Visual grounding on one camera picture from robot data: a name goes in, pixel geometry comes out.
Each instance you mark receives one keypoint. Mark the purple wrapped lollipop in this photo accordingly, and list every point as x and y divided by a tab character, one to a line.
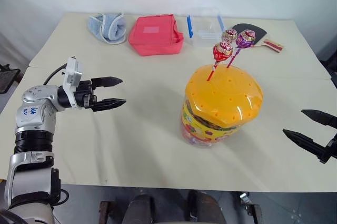
245	39

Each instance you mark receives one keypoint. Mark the caster wheel bracket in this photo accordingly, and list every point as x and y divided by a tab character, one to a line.
251	208

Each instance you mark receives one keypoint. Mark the clear box with blue clips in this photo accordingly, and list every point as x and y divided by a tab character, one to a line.
205	27

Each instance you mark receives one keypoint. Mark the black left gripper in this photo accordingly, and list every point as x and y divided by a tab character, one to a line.
84	93

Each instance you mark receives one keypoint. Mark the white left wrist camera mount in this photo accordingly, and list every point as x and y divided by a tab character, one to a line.
73	72

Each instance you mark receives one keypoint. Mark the black object beside table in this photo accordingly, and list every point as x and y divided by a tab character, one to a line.
8	79

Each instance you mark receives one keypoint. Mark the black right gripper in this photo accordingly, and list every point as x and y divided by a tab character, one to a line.
333	148

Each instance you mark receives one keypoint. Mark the black table tennis paddle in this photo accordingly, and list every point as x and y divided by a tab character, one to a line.
256	33

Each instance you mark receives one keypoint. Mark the gold wrapped lollipop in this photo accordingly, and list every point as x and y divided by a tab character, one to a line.
229	35

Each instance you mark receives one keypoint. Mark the dark furniture beside table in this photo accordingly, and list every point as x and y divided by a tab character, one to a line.
329	62

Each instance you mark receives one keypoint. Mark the light blue towel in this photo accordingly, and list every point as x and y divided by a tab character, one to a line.
108	27

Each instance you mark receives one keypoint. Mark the red wrapped lollipop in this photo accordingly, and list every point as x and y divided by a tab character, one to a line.
222	52

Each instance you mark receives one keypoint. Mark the red fabric bag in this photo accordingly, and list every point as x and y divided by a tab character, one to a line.
155	35

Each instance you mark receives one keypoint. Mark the dark rounded shape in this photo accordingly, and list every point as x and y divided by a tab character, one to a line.
140	210
208	209

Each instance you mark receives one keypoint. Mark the brown metal bracket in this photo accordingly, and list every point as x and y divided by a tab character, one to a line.
104	212

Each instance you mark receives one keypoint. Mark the orange-lidded candy jar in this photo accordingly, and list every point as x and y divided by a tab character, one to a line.
221	97

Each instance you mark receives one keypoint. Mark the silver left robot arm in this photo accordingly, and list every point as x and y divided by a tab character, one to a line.
34	118

